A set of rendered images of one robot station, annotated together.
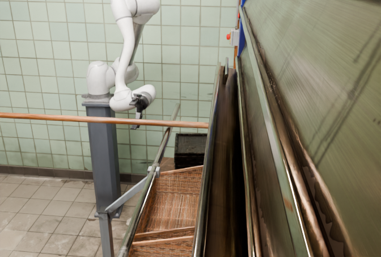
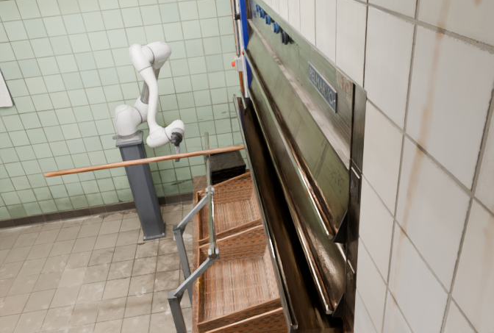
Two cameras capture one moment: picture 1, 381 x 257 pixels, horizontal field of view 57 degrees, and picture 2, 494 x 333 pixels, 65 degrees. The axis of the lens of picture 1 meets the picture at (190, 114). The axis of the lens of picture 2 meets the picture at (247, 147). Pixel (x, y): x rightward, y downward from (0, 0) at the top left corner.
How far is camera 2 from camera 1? 0.76 m
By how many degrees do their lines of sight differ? 10
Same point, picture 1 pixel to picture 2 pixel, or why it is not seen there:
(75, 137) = (105, 174)
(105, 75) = (131, 117)
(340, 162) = (321, 181)
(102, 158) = (142, 188)
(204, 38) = (210, 65)
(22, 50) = (39, 104)
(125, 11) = (145, 62)
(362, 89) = (324, 157)
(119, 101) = (156, 139)
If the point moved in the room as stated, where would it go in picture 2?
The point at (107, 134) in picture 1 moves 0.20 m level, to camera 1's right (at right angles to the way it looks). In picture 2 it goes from (142, 167) to (167, 162)
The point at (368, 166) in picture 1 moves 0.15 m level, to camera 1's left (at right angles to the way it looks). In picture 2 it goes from (327, 181) to (270, 193)
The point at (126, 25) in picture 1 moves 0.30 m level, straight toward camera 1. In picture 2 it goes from (148, 74) to (156, 87)
